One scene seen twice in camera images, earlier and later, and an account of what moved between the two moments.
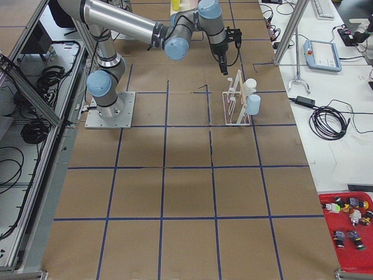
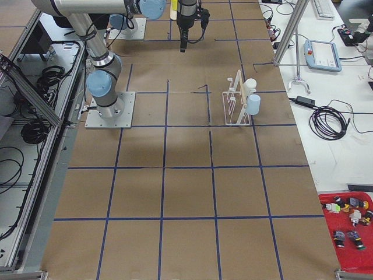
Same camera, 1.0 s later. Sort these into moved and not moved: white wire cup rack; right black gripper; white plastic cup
Moved: right black gripper
Not moved: white wire cup rack; white plastic cup
